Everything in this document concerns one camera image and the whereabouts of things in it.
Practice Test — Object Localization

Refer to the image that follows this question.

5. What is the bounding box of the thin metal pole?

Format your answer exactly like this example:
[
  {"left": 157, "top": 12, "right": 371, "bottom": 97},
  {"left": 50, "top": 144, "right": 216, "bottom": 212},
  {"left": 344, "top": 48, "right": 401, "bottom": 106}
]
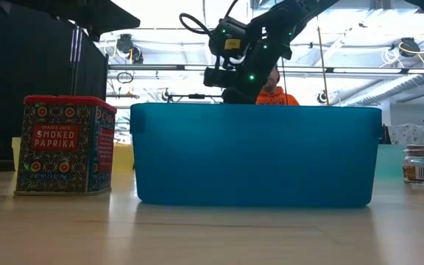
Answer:
[{"left": 70, "top": 25, "right": 77, "bottom": 96}]

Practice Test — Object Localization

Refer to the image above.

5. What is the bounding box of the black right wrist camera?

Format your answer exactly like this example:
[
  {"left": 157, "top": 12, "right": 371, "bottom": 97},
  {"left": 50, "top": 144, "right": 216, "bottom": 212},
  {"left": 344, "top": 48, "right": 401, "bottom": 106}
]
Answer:
[{"left": 202, "top": 66, "right": 236, "bottom": 89}]

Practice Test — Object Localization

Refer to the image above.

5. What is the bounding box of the hanging black cable loop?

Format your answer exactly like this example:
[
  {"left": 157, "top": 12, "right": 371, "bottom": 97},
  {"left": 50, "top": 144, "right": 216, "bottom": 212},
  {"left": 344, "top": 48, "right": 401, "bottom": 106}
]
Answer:
[{"left": 116, "top": 71, "right": 135, "bottom": 85}]

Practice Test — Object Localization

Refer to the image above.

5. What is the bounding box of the person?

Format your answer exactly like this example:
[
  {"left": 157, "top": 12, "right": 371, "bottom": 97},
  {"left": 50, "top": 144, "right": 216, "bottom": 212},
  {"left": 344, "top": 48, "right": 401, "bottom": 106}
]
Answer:
[{"left": 255, "top": 65, "right": 300, "bottom": 107}]

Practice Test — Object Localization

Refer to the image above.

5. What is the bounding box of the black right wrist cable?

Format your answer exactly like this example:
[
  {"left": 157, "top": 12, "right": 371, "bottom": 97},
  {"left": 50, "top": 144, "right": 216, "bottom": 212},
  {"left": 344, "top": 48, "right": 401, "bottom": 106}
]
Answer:
[{"left": 178, "top": 0, "right": 241, "bottom": 37}]

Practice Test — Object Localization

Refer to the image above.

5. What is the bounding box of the white patterned box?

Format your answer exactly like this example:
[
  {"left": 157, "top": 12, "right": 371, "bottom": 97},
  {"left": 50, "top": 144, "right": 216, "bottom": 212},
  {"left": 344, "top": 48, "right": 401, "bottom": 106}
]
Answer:
[{"left": 387, "top": 123, "right": 424, "bottom": 146}]

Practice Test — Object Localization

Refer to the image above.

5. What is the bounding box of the long ceiling beam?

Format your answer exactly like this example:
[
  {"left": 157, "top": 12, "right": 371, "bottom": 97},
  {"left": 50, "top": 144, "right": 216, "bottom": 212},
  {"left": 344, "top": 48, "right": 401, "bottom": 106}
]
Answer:
[{"left": 107, "top": 63, "right": 424, "bottom": 74}]

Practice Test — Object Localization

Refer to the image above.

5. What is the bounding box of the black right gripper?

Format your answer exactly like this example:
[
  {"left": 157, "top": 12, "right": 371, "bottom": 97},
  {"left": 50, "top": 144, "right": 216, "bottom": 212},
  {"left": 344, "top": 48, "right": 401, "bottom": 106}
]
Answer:
[{"left": 221, "top": 35, "right": 294, "bottom": 105}]

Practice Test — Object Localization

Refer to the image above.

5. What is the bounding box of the black ceiling bracket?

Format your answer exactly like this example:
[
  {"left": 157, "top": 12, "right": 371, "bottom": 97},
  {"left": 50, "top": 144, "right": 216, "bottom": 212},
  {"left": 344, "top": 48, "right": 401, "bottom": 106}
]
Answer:
[{"left": 167, "top": 93, "right": 223, "bottom": 103}]

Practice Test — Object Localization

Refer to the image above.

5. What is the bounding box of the small glass spice jar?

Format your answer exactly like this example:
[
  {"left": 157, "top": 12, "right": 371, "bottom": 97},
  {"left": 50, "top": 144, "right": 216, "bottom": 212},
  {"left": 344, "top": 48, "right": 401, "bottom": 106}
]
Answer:
[{"left": 402, "top": 144, "right": 424, "bottom": 184}]

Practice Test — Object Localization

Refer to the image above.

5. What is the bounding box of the paprika tin with red lid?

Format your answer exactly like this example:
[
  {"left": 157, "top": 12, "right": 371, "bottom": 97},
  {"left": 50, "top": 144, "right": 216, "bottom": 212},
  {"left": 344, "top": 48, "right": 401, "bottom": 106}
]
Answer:
[{"left": 13, "top": 94, "right": 118, "bottom": 197}]

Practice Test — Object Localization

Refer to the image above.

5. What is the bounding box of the yellow hanging cable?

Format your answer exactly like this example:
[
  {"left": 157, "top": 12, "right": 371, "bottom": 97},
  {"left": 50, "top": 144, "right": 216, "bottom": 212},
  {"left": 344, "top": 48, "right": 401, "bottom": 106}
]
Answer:
[{"left": 315, "top": 16, "right": 330, "bottom": 107}]

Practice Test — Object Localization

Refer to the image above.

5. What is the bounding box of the blue plastic bin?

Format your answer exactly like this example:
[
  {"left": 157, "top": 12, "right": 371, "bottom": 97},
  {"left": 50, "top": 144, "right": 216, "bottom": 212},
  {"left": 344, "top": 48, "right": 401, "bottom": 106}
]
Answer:
[{"left": 129, "top": 102, "right": 384, "bottom": 208}]

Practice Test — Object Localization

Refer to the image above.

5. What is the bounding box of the teal plastic tray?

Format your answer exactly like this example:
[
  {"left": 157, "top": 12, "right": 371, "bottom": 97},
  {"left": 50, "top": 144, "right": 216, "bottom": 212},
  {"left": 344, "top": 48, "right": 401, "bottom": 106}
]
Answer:
[{"left": 375, "top": 144, "right": 407, "bottom": 182}]

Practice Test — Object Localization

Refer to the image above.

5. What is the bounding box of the ceiling reel with yellow cable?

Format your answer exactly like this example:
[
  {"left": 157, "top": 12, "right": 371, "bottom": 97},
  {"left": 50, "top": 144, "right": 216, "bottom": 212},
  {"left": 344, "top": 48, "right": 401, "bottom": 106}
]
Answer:
[{"left": 398, "top": 36, "right": 422, "bottom": 58}]

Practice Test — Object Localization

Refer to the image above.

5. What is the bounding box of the silver flexible duct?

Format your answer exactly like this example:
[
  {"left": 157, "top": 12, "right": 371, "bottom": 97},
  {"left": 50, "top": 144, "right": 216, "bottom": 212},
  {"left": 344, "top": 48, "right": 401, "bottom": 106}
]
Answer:
[{"left": 340, "top": 74, "right": 424, "bottom": 107}]

